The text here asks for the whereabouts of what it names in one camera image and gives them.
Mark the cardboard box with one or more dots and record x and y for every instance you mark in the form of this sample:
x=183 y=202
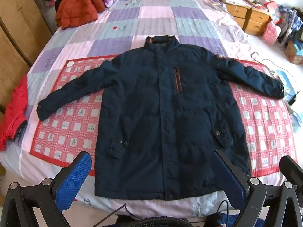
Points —
x=293 y=49

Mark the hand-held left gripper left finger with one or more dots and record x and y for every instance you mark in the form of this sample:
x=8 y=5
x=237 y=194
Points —
x=72 y=182

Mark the navy blue padded jacket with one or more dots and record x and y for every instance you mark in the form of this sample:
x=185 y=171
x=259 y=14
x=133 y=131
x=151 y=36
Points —
x=161 y=113

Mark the purple patchwork quilt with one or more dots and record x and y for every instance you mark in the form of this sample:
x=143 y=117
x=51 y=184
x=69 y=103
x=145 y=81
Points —
x=123 y=23

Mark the orange-red down jacket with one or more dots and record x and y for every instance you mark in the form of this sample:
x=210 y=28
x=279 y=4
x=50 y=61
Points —
x=78 y=4

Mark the wooden wardrobe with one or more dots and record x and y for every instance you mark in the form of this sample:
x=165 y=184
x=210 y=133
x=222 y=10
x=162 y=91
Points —
x=16 y=28

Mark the black power adapter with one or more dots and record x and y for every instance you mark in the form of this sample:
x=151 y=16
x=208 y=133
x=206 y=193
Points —
x=292 y=99

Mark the wooden nightstand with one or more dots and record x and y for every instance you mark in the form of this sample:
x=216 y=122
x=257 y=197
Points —
x=248 y=16

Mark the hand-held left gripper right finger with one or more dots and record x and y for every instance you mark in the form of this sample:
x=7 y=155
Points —
x=230 y=179

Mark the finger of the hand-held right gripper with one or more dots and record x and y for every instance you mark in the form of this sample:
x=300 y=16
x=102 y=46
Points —
x=289 y=167

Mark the red gift bag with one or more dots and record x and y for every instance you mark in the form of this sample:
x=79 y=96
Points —
x=269 y=4

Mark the pink bag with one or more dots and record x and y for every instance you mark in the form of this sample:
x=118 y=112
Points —
x=271 y=32

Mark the red garment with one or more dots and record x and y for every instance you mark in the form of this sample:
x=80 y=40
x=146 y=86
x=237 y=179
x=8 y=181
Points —
x=13 y=120

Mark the blue and white packet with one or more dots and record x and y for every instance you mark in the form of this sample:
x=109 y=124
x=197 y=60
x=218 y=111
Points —
x=283 y=75

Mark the red checked mat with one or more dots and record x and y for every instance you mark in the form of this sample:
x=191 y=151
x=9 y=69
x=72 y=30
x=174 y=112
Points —
x=71 y=127

